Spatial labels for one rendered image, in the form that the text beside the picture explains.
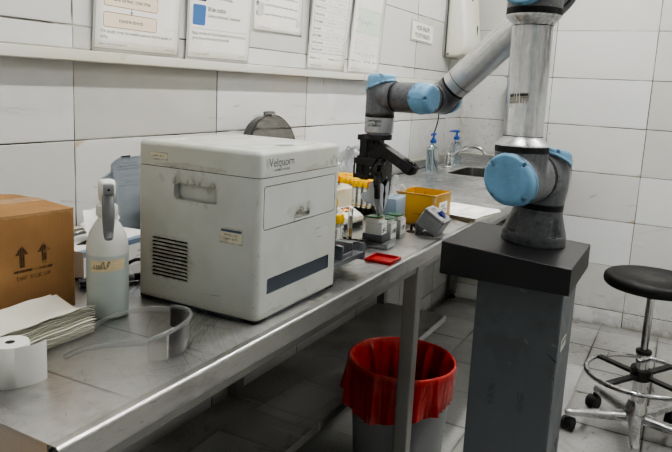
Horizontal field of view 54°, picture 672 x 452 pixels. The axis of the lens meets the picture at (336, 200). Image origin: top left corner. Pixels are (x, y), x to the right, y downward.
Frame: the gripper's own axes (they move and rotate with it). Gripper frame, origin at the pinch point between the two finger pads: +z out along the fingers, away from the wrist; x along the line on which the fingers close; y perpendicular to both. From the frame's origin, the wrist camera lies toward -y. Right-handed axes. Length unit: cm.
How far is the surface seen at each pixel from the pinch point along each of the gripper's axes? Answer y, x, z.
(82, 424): -5, 105, 10
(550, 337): -46, 7, 23
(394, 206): 3.0, -17.5, 1.6
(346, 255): -4.2, 30.0, 5.0
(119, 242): 17, 76, -4
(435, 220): -9.1, -18.8, 4.4
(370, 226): 2.0, 2.1, 4.0
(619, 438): -63, -104, 97
